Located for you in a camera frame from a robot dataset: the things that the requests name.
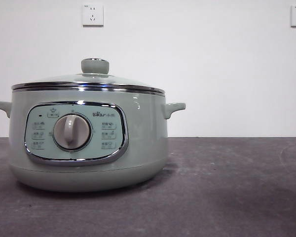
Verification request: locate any glass lid with green knob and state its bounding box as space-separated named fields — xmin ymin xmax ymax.
xmin=11 ymin=58 xmax=166 ymax=96

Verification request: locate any green electric cooking pot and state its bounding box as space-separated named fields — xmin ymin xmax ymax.
xmin=0 ymin=89 xmax=187 ymax=193

